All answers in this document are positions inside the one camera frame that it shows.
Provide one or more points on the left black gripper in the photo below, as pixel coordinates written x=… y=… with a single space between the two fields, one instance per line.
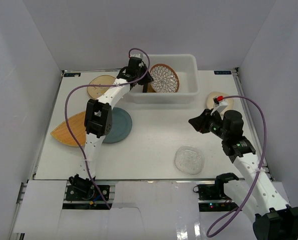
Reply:
x=143 y=78

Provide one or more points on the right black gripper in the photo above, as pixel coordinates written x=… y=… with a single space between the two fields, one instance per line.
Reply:
x=201 y=122

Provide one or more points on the black yellow square plate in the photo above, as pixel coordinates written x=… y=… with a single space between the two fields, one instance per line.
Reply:
x=147 y=88

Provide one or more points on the floral round bowl plate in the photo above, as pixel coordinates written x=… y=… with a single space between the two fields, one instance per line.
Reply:
x=165 y=79

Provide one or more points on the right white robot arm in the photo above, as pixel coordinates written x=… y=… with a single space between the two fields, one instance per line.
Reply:
x=271 y=215

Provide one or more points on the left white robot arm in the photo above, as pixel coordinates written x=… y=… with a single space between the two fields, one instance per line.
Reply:
x=98 y=120

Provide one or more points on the white plastic bin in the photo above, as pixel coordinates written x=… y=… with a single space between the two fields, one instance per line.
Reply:
x=186 y=68

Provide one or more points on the clear glass plate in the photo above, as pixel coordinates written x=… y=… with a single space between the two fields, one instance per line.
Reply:
x=189 y=160

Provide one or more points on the teal round plate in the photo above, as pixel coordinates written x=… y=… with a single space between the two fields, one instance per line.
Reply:
x=121 y=128

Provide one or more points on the beige bird painted plate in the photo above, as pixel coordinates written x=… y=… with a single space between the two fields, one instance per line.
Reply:
x=97 y=89

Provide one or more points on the orange woven fan plate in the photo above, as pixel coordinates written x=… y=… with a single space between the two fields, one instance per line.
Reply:
x=76 y=123

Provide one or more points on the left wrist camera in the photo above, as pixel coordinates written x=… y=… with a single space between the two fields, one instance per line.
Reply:
x=138 y=55

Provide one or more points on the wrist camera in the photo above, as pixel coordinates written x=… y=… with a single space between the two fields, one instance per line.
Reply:
x=138 y=55
x=220 y=104

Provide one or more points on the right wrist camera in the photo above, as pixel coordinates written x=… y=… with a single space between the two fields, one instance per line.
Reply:
x=220 y=104

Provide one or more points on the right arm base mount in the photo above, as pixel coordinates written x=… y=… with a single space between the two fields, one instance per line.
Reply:
x=209 y=200

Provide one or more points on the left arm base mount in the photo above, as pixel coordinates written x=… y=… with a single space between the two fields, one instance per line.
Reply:
x=81 y=194

